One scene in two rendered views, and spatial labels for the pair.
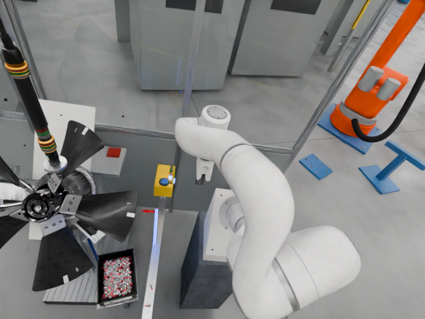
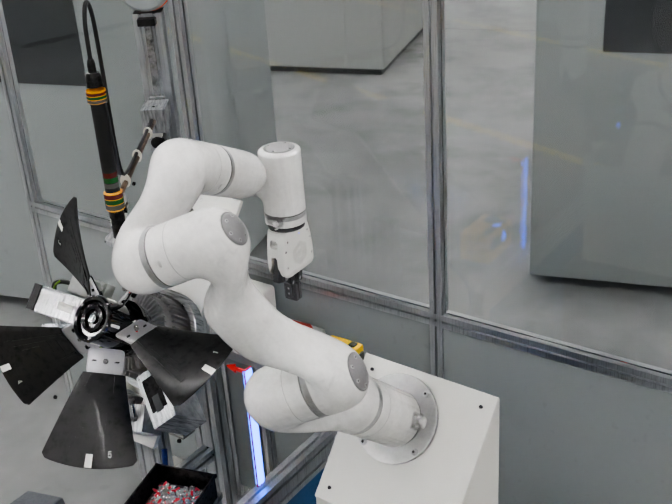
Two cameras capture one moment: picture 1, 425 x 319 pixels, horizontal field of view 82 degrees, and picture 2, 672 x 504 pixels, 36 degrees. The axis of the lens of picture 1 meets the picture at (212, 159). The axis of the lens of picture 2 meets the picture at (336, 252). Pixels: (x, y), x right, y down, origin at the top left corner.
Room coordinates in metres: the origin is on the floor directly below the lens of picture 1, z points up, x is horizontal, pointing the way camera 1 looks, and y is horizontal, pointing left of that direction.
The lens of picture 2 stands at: (-0.56, -1.47, 2.45)
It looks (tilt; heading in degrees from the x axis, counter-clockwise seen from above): 26 degrees down; 50
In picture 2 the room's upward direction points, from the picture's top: 4 degrees counter-clockwise
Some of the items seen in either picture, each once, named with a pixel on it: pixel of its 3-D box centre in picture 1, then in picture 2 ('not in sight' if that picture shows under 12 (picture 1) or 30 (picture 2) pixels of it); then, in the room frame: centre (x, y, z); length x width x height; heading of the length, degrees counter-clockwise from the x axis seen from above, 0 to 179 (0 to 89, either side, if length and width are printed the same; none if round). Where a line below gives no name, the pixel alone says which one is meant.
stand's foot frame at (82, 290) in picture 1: (93, 259); not in sight; (0.63, 0.69, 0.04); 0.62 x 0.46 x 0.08; 13
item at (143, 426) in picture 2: (76, 233); (144, 420); (0.46, 0.54, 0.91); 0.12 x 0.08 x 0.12; 13
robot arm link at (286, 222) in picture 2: not in sight; (284, 216); (0.58, 0.02, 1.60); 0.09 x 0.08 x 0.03; 14
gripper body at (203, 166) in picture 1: (204, 161); (288, 243); (0.58, 0.03, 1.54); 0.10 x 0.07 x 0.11; 14
